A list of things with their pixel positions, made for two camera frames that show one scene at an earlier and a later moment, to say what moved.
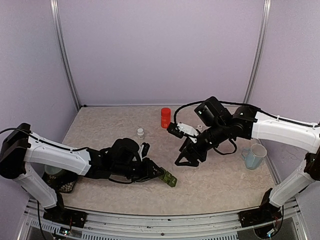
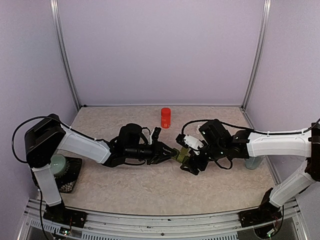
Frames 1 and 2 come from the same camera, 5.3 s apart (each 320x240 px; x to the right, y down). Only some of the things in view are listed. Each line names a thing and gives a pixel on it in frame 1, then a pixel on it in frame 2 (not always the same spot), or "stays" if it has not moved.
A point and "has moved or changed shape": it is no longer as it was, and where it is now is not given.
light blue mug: [254, 157] stays
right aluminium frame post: [267, 4] stays
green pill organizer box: [169, 179] has moved or changed shape
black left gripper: [148, 171] → [157, 157]
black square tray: [63, 182] stays
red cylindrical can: [165, 115] stays
